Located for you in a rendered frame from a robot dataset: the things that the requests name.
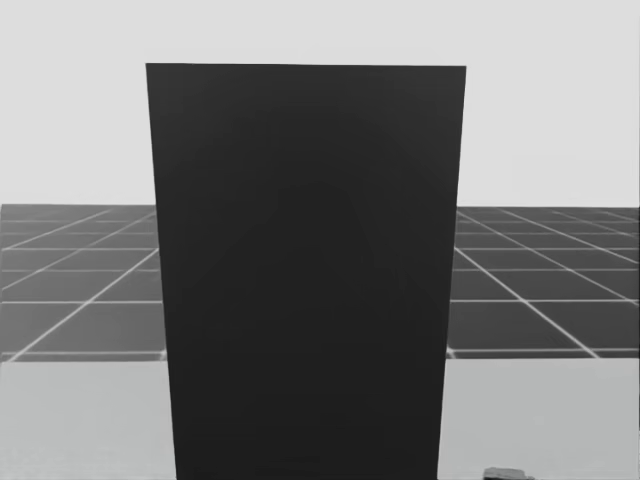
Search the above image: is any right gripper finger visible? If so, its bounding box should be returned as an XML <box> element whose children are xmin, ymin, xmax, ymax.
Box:
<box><xmin>482</xmin><ymin>466</ymin><xmax>527</xmax><ymax>480</ymax></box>

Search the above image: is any black screen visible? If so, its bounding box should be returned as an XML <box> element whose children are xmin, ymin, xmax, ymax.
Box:
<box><xmin>145</xmin><ymin>62</ymin><xmax>468</xmax><ymax>480</ymax></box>

